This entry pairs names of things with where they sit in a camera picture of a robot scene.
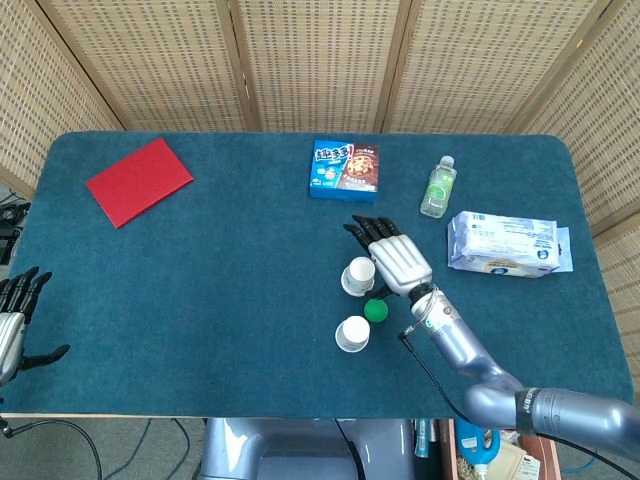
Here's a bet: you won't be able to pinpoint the clear plastic bottle green label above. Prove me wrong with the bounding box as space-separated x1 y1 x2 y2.
419 155 460 219

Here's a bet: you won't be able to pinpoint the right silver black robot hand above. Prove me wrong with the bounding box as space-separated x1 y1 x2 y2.
342 214 434 301

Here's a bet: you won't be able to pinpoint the blue spray bottle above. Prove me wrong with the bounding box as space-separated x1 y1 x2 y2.
453 418 502 469

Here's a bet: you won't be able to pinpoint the white blue tissue pack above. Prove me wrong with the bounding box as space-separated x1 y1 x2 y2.
446 210 575 280

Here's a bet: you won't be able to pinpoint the black cable bundle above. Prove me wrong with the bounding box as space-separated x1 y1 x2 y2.
0 194 31 264

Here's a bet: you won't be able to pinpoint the red hardcover book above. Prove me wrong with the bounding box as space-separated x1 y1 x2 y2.
85 137 195 230

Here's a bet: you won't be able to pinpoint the white paper cup blue flowers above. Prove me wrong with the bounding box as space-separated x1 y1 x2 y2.
334 315 372 354
341 255 377 294
341 277 376 299

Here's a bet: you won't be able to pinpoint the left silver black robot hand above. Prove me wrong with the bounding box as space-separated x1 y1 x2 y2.
0 266 71 387

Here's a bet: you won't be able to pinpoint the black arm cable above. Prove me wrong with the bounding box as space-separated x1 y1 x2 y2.
397 327 474 426

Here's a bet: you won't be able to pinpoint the teal table cloth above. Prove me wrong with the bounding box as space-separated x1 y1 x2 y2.
0 130 635 420

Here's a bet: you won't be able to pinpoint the silver blue robot torso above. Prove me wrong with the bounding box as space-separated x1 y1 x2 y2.
198 417 417 480

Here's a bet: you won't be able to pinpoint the black floor cable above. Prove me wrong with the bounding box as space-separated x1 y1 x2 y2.
0 418 104 480

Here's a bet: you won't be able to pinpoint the green rubber ball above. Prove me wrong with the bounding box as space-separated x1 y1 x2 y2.
363 298 390 322

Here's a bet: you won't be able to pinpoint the blue brown cookie box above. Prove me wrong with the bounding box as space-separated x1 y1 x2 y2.
308 139 381 204

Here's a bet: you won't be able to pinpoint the brown storage box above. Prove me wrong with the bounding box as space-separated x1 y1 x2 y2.
439 418 564 480

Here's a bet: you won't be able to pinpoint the woven bamboo folding screen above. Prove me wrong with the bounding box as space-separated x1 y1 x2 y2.
0 0 640 396

